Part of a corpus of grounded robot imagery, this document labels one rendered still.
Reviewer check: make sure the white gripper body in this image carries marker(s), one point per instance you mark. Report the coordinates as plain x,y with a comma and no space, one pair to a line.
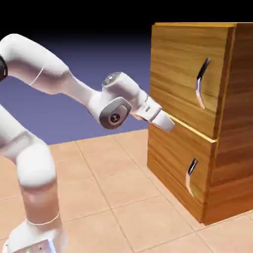
164,121

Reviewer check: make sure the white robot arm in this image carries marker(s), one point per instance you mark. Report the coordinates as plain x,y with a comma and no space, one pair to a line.
49,73

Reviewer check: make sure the small wooden cabinet door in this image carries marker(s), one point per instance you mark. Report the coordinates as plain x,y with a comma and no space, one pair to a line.
174,158

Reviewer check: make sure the large wooden cabinet door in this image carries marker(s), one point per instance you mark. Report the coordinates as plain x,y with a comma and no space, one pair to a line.
177,69

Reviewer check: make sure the wooden cabinet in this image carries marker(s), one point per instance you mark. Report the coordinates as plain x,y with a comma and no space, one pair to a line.
235,118

